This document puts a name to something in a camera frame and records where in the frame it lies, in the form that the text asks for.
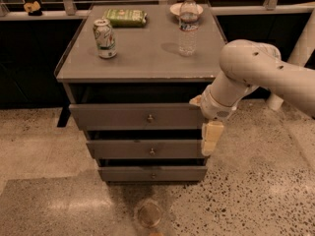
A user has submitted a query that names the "round floor drain cover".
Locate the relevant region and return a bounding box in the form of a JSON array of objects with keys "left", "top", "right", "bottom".
[{"left": 135, "top": 199, "right": 162, "bottom": 228}]

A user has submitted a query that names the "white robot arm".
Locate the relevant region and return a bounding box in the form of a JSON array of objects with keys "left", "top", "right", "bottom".
[{"left": 190, "top": 39, "right": 315, "bottom": 156}]

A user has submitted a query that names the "white green soda can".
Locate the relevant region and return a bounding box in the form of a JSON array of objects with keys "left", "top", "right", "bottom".
[{"left": 93, "top": 19, "right": 117, "bottom": 59}]

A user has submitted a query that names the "white bowl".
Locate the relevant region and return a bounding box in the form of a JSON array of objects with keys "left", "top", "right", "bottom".
[{"left": 169, "top": 3, "right": 204, "bottom": 19}]

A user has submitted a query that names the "grey top drawer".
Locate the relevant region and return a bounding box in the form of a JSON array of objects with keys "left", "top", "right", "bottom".
[{"left": 70, "top": 103, "right": 205, "bottom": 131}]

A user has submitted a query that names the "white diagonal pole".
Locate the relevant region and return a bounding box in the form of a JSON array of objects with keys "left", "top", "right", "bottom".
[{"left": 267, "top": 9, "right": 315, "bottom": 111}]

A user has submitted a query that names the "green snack packet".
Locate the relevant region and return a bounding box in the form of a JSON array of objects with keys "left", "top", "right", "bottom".
[{"left": 103, "top": 9, "right": 147, "bottom": 28}]

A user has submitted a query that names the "grey drawer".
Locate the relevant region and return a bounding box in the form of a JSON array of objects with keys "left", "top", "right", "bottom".
[
  {"left": 87, "top": 140, "right": 203, "bottom": 159},
  {"left": 70, "top": 103, "right": 205, "bottom": 131},
  {"left": 98, "top": 166, "right": 207, "bottom": 182}
]

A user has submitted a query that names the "grey drawer cabinet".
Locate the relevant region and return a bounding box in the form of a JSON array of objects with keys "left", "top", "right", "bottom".
[{"left": 53, "top": 3, "right": 243, "bottom": 184}]

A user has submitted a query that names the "grey bottom drawer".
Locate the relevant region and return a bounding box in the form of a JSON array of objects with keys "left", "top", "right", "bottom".
[{"left": 98, "top": 166, "right": 207, "bottom": 182}]

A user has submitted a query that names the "clear plastic water bottle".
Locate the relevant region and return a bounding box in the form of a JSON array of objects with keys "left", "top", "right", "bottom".
[{"left": 179, "top": 0, "right": 199, "bottom": 57}]

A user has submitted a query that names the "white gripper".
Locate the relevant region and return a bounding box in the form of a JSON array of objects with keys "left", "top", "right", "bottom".
[{"left": 189, "top": 86, "right": 237, "bottom": 156}]

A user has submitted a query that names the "grey middle drawer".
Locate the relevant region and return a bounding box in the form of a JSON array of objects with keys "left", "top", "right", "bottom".
[{"left": 87, "top": 140, "right": 203, "bottom": 159}]

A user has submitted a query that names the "small yellow black object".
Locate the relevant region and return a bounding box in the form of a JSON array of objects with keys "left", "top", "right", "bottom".
[{"left": 24, "top": 1, "right": 42, "bottom": 16}]

